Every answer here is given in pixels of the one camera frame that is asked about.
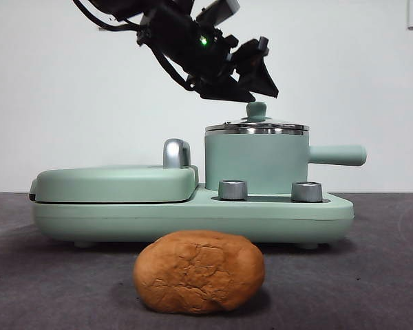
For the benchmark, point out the mint green griddle cover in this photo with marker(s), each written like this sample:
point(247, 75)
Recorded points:
point(113, 184)

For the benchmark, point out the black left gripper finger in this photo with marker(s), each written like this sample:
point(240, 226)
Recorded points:
point(258, 74)
point(227, 91)

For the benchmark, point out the mint green breakfast machine base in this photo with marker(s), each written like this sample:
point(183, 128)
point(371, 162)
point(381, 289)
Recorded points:
point(192, 223)

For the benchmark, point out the silver control knob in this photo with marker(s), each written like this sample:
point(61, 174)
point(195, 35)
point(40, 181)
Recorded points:
point(307, 192)
point(232, 190)

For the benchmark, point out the brown potato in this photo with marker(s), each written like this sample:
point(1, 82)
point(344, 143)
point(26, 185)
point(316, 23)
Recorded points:
point(199, 271)

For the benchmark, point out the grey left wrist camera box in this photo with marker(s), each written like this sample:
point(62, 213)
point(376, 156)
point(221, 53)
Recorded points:
point(220, 8)

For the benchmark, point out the glass lid with green knob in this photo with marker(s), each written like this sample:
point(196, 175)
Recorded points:
point(257, 111)

